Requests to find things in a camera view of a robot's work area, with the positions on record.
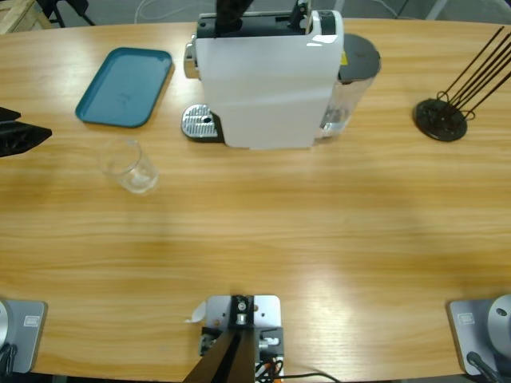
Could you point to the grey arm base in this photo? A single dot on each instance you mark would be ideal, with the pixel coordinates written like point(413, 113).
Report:
point(487, 327)
point(24, 335)

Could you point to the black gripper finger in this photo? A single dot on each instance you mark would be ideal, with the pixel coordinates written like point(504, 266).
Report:
point(243, 10)
point(8, 115)
point(22, 137)
point(225, 16)

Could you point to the white paper tape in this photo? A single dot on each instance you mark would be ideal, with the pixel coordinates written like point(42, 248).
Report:
point(197, 313)

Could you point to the clear water tank black lid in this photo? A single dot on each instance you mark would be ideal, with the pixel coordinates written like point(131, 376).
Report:
point(359, 56)

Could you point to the wooden crate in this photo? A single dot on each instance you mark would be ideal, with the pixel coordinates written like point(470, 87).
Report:
point(16, 14)

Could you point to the black capsule holder with rods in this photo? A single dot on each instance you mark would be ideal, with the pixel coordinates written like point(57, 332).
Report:
point(431, 119)

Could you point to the teal plastic tray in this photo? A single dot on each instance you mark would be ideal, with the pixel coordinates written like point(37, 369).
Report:
point(123, 88)

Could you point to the white mount block dark post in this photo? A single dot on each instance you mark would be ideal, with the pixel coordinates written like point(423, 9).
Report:
point(263, 315)

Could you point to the black stand legs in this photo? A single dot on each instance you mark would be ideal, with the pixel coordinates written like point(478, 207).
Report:
point(76, 14)

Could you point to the clear drinking glass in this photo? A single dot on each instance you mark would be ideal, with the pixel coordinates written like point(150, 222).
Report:
point(127, 175)

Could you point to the white capsule coffee machine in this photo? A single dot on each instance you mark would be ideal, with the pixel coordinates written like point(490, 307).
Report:
point(259, 99)

